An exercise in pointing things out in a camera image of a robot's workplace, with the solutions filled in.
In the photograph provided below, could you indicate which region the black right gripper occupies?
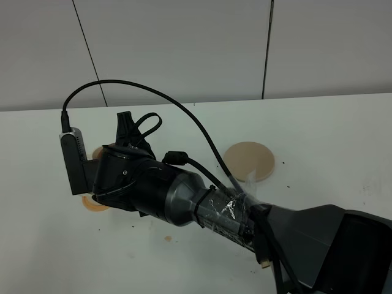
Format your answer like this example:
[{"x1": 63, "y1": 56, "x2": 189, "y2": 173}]
[{"x1": 92, "y1": 111, "x2": 190, "y2": 221}]

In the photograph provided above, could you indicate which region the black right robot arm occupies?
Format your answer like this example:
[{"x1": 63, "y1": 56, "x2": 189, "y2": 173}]
[{"x1": 93, "y1": 111, "x2": 391, "y2": 293}]

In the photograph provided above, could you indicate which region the beige round teapot saucer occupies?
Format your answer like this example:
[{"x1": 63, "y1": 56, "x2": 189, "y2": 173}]
[{"x1": 224, "y1": 141, "x2": 275, "y2": 182}]

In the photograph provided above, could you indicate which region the orange coaster far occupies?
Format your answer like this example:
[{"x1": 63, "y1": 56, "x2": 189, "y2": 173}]
[{"x1": 92, "y1": 146, "x2": 103, "y2": 159}]

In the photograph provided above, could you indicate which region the orange coaster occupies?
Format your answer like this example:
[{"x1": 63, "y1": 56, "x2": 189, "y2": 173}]
[
  {"x1": 92, "y1": 146, "x2": 103, "y2": 159},
  {"x1": 81, "y1": 195, "x2": 109, "y2": 212}
]

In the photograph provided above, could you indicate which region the orange coaster near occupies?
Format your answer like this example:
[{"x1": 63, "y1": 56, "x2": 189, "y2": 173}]
[{"x1": 81, "y1": 195, "x2": 109, "y2": 212}]

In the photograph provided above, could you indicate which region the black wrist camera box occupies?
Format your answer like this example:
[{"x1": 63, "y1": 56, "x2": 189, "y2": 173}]
[{"x1": 60, "y1": 127, "x2": 99, "y2": 195}]

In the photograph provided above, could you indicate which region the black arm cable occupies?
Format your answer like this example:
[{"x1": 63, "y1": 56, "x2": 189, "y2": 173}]
[{"x1": 61, "y1": 80, "x2": 307, "y2": 294}]

